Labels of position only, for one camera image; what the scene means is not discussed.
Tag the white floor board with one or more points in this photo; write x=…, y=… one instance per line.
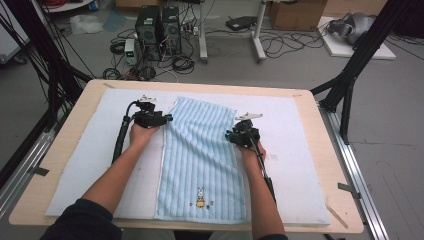
x=340, y=50

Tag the grey headset device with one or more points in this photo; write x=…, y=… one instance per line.
x=353, y=26

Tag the clear plastic bag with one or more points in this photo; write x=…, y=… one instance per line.
x=86, y=24

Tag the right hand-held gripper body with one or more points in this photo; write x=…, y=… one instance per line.
x=246, y=135

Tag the person's dark right sleeve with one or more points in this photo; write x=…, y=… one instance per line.
x=273, y=237

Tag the person's right hand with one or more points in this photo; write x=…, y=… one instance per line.
x=253, y=155

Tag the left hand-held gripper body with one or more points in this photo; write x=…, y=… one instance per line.
x=146, y=118

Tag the person's dark sleeve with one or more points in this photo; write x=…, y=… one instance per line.
x=80, y=223
x=273, y=237

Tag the white foam mat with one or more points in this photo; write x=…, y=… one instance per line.
x=286, y=160

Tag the thin wooden stick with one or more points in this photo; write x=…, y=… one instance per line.
x=336, y=216

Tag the brown cardboard box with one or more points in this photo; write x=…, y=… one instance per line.
x=296, y=15

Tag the white power supply box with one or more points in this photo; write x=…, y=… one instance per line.
x=130, y=51

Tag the white desk leg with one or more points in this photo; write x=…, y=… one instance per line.
x=202, y=33
x=258, y=36

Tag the blue striped towel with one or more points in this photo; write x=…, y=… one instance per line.
x=200, y=160

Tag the aluminium rail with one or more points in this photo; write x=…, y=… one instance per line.
x=23, y=170
x=353, y=160

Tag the person's left hand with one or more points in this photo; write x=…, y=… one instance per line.
x=140, y=136

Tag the large black computer tower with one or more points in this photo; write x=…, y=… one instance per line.
x=148, y=31

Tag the black tape piece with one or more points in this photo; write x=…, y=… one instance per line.
x=39, y=171

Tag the black metal frame stand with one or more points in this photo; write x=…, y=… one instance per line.
x=55, y=73
x=346, y=83

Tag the person's dark left sleeve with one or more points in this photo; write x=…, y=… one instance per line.
x=80, y=223

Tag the black flat device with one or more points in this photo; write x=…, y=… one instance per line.
x=240, y=22

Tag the slim black computer tower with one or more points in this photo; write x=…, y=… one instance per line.
x=171, y=30

